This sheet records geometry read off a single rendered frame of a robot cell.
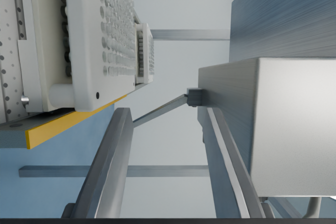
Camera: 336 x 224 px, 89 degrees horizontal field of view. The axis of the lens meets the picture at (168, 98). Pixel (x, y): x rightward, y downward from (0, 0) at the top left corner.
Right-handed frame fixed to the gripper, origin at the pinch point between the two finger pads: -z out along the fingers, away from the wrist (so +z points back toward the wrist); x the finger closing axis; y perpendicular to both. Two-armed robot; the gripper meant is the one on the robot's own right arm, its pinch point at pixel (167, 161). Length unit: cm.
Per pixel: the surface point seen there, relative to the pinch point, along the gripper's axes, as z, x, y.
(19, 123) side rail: -5.8, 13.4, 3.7
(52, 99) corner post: -9.2, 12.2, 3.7
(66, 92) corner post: -9.6, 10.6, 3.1
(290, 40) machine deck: -30.9, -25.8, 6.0
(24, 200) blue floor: -45, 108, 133
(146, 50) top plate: -62, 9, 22
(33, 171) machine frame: -56, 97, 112
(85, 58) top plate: -11.2, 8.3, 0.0
